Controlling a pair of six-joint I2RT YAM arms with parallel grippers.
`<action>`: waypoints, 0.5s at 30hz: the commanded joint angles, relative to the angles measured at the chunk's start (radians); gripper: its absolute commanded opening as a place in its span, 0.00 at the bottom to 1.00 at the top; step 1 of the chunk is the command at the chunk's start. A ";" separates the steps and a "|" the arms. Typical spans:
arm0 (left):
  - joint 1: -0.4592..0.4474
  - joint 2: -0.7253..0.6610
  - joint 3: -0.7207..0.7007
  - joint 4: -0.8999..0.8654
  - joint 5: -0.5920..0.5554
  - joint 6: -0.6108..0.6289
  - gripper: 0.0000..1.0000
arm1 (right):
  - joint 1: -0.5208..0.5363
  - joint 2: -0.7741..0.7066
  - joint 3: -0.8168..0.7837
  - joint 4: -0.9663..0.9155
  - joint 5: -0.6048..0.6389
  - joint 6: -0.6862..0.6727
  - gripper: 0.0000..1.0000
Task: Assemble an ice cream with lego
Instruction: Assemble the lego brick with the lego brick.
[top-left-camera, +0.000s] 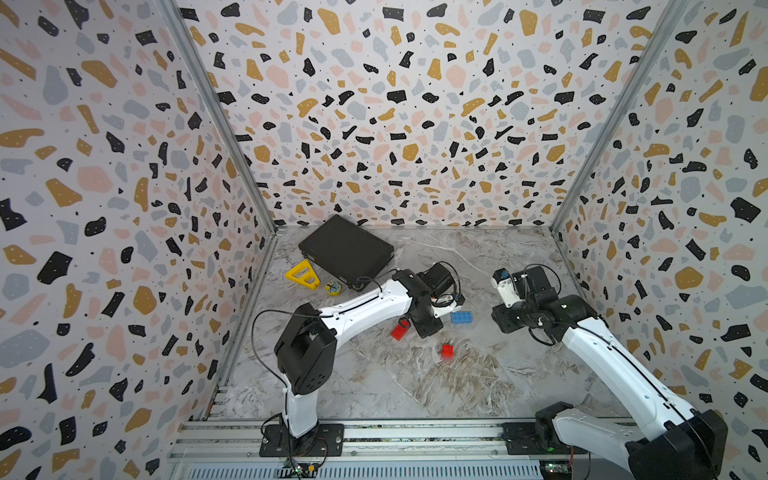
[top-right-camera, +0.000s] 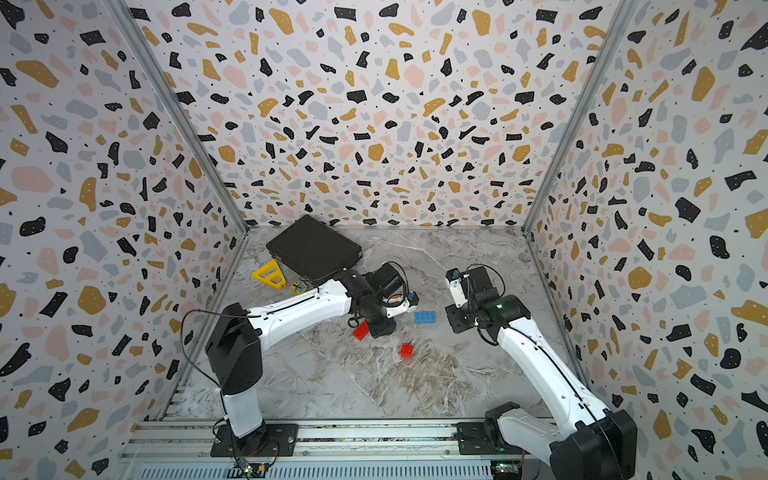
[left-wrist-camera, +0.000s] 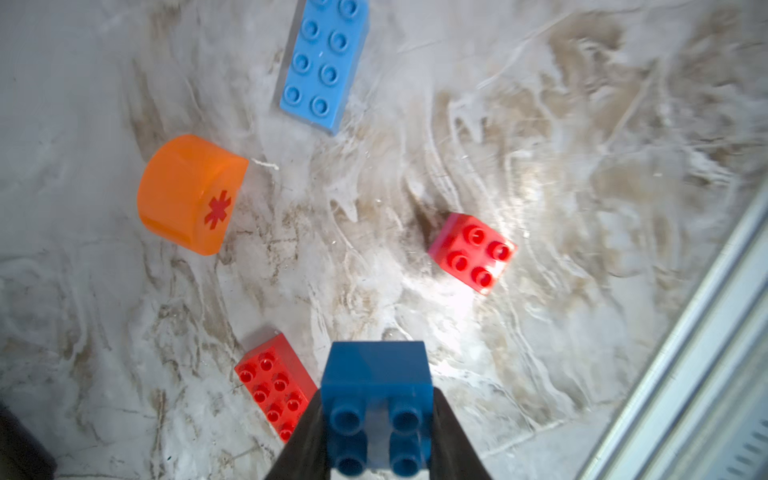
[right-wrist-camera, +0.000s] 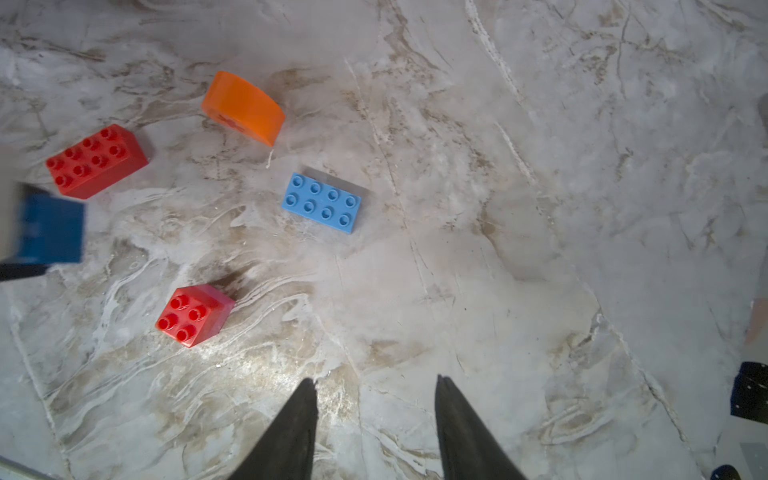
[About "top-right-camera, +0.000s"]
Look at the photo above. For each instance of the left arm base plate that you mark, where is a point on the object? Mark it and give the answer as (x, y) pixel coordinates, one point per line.
(255, 441)

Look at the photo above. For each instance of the aluminium rail frame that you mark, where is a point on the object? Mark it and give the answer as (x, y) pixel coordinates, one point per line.
(327, 449)

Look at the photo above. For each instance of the red long lego brick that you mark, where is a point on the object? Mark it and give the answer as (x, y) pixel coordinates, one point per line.
(362, 331)

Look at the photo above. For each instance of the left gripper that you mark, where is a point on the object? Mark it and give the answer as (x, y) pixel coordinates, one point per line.
(379, 331)

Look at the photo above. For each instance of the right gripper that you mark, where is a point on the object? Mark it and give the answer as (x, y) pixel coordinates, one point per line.
(453, 318)

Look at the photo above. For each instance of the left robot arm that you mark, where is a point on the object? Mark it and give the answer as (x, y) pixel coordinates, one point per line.
(241, 336)

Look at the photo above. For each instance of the yellow triangle piece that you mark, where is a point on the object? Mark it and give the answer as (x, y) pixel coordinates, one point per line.
(271, 275)

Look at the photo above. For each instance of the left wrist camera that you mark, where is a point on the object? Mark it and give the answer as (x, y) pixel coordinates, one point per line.
(393, 289)

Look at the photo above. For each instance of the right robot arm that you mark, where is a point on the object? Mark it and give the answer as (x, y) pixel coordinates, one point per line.
(584, 438)

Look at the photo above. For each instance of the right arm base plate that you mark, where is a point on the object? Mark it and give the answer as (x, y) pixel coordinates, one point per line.
(479, 438)

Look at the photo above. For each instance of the small yellow round piece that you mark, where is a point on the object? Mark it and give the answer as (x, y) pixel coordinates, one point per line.
(299, 288)

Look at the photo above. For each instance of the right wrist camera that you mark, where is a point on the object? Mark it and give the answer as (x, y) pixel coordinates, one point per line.
(453, 280)

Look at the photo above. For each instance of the black flat case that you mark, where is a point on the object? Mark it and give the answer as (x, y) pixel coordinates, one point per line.
(313, 250)

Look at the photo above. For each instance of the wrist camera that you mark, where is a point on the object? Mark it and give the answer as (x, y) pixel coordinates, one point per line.
(453, 280)
(393, 289)

